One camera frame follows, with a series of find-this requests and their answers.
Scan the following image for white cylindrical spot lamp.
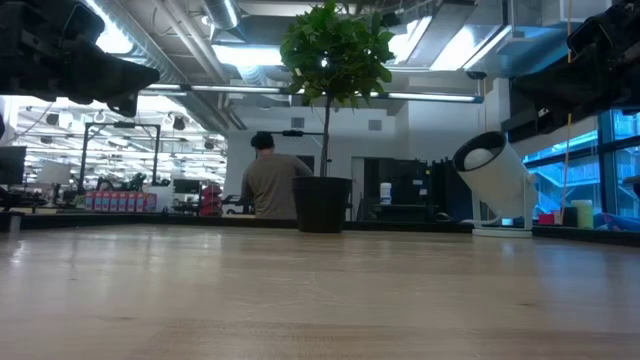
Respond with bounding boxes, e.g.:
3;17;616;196
452;130;540;239

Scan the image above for pink carton row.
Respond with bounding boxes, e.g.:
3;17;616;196
83;191;159;213

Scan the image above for green potted plant black pot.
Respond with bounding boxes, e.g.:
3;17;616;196
278;0;396;234

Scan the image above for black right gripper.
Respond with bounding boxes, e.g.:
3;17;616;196
510;0;640;135

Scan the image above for black camera gantry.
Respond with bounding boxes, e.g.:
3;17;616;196
82;122;161;194
269;129;326;177

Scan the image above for black cabinet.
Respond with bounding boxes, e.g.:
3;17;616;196
362;157;474;224

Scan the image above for long ceiling light bar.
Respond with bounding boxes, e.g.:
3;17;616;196
137;82;485;105

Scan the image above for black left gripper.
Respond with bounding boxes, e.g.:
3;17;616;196
0;0;162;119

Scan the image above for person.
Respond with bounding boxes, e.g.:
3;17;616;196
240;131;314;220

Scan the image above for black computer monitor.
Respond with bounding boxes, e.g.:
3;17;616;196
0;145;27;187

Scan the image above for red stacked stools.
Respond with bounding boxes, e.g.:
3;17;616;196
199;183;225;217

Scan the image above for yellow-green cup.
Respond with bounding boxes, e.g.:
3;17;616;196
571;199;595;230

